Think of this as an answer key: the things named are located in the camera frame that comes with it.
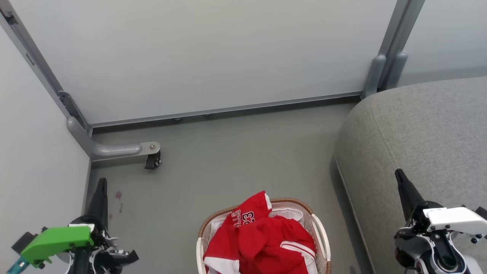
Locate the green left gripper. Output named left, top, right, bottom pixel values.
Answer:
left=21, top=178, right=140, bottom=268

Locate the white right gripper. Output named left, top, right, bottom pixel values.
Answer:
left=394, top=169, right=487, bottom=236

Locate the red sports jersey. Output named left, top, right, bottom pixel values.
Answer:
left=204, top=191, right=317, bottom=274

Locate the grey fabric sofa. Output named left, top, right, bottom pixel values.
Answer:
left=334, top=76, right=487, bottom=274

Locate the black caster wheel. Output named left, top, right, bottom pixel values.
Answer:
left=145, top=151, right=162, bottom=170

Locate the grey partition foot bar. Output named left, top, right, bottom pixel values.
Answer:
left=67, top=116, right=161, bottom=161

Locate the white wicker-rimmed laundry basket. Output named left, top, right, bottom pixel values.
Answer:
left=196, top=198, right=332, bottom=274

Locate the white basket liner cloth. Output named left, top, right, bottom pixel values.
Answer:
left=205, top=202, right=318, bottom=274

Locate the teal left cable connector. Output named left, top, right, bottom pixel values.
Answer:
left=6, top=256, right=30, bottom=274

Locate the grey double partition post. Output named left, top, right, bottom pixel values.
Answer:
left=361, top=0, right=426, bottom=99

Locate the grey partition base rail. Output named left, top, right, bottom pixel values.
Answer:
left=89, top=91, right=363, bottom=128

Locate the grey corner partition post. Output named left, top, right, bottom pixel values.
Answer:
left=0, top=0, right=92, bottom=136

